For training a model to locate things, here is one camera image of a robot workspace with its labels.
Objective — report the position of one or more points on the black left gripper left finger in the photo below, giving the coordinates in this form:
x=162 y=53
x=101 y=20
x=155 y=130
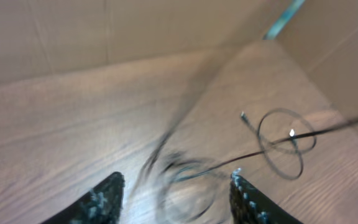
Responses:
x=101 y=205

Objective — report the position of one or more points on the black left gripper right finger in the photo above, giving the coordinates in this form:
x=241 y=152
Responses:
x=250 y=206

